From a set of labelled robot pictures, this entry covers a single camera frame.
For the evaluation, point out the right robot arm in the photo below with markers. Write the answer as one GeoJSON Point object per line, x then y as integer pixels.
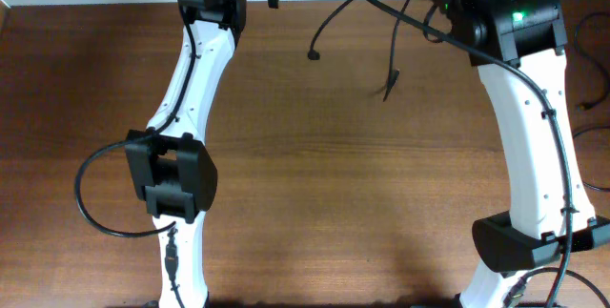
{"type": "Point", "coordinates": [517, 46]}

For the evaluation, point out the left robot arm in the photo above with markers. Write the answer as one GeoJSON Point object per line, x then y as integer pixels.
{"type": "Point", "coordinates": [171, 170]}

